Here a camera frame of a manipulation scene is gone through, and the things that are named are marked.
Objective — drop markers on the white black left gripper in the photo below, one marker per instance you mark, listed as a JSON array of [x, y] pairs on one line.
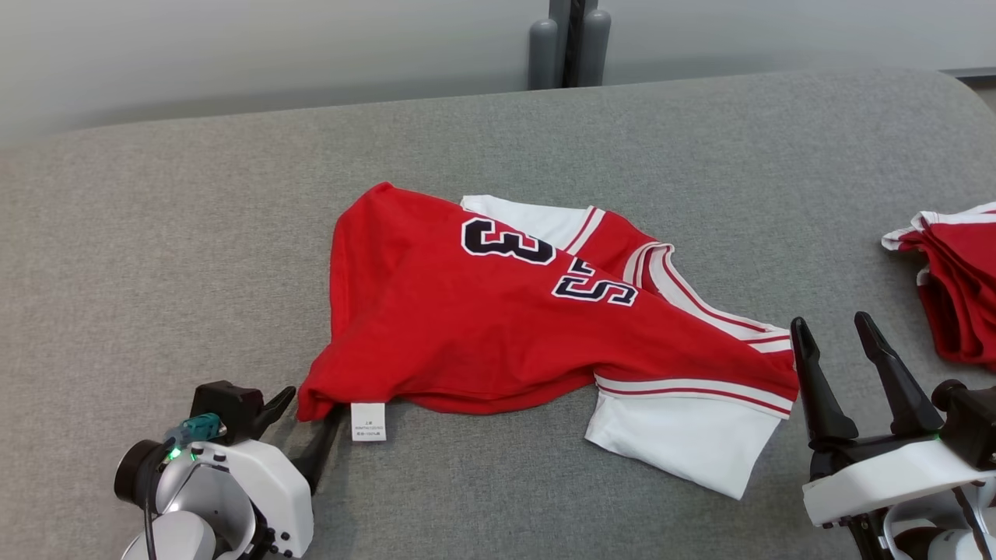
[[272, 490]]

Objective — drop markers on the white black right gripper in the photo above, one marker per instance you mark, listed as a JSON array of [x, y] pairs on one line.
[[879, 482]]

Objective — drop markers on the red white-trimmed shorts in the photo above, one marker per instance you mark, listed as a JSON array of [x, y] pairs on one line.
[[965, 295]]

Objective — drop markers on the red white number jersey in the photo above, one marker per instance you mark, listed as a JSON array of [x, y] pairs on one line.
[[467, 327]]

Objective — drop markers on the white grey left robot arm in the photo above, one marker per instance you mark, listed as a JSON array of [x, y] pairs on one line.
[[175, 540]]

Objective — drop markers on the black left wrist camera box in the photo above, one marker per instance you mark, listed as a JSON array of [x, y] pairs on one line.
[[226, 404]]

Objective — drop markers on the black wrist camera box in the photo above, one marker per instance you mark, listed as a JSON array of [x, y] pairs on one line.
[[973, 424], [226, 404]]

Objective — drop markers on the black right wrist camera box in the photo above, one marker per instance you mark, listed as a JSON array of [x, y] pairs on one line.
[[973, 424]]

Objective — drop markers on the grey partition post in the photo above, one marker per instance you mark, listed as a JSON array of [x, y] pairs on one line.
[[545, 54]]

